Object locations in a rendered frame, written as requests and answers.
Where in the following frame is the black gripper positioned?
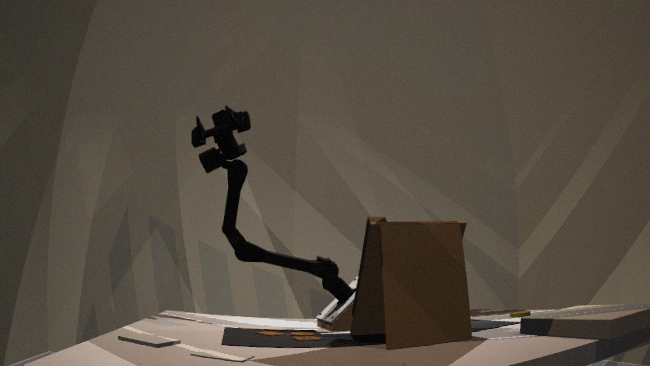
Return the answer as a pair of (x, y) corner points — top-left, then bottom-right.
(191, 105), (251, 152)

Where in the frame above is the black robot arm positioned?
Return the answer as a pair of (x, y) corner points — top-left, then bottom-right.
(199, 110), (356, 304)

